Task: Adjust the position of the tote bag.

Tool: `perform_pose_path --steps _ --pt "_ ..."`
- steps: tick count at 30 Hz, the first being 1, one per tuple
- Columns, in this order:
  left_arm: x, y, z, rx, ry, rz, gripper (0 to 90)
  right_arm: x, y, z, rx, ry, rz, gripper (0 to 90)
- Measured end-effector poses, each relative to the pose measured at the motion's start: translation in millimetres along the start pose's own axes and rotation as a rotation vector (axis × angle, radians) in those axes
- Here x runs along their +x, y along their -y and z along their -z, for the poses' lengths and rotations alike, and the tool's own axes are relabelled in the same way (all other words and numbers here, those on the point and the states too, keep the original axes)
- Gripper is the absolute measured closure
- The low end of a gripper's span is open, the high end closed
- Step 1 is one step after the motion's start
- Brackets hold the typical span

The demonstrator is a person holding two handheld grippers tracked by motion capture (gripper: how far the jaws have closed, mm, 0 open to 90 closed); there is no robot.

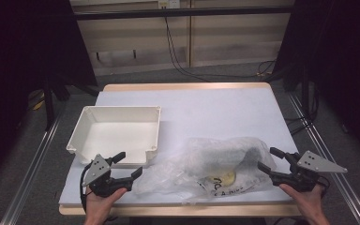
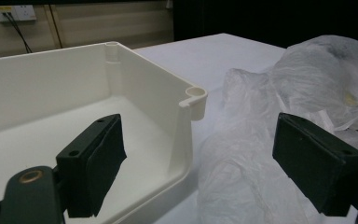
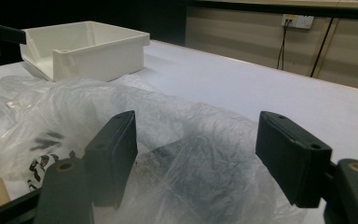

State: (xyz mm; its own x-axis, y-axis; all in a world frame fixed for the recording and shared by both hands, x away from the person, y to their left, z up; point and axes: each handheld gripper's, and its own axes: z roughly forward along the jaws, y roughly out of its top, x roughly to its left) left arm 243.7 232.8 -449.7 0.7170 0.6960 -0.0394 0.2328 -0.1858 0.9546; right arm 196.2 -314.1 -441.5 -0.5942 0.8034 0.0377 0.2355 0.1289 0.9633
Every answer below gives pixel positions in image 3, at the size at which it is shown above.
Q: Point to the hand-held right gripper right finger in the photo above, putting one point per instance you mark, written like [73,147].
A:
[287,158]

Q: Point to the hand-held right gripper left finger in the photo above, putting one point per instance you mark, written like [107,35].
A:
[113,155]

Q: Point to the clear printed plastic bag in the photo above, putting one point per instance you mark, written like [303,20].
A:
[167,109]

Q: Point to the white table cover sheet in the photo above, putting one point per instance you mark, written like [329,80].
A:
[230,84]

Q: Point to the white plastic bin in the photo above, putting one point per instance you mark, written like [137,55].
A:
[99,56]

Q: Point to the black horizontal bar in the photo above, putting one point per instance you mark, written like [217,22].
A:
[276,7]

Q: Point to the white wall socket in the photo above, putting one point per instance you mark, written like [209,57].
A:
[298,21]

